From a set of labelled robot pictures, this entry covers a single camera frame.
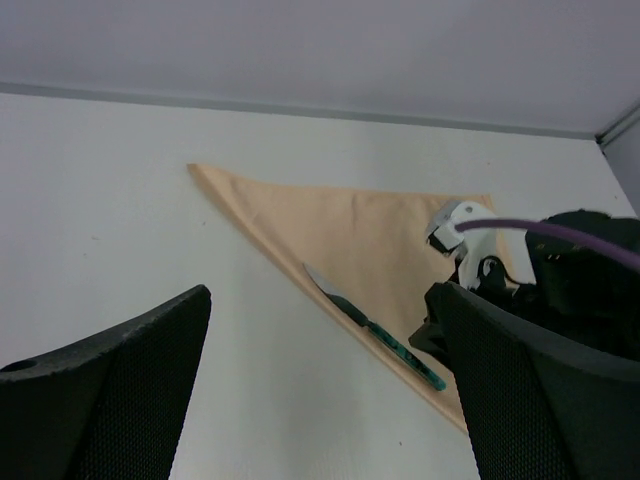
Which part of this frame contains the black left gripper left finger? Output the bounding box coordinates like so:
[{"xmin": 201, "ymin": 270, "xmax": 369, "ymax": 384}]
[{"xmin": 1, "ymin": 285, "xmax": 211, "ymax": 479}]

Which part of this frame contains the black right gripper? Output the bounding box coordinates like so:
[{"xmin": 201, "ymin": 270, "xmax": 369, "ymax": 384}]
[{"xmin": 407, "ymin": 209, "xmax": 640, "ymax": 372}]

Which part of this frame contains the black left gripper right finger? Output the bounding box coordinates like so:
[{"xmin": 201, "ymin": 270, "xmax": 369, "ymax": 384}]
[{"xmin": 425, "ymin": 283, "xmax": 639, "ymax": 479}]

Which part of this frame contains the knife with green handle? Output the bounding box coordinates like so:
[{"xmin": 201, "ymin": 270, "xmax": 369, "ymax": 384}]
[{"xmin": 303, "ymin": 263, "xmax": 446, "ymax": 392}]

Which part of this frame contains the peach cloth napkin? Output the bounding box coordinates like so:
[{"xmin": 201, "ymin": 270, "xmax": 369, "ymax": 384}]
[{"xmin": 188, "ymin": 164, "xmax": 467, "ymax": 431}]

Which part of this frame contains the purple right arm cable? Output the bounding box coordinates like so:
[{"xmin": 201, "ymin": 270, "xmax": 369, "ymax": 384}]
[{"xmin": 452, "ymin": 218, "xmax": 640, "ymax": 274}]

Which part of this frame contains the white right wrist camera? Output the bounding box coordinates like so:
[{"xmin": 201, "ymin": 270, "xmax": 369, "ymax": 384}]
[{"xmin": 425, "ymin": 200, "xmax": 523, "ymax": 299}]

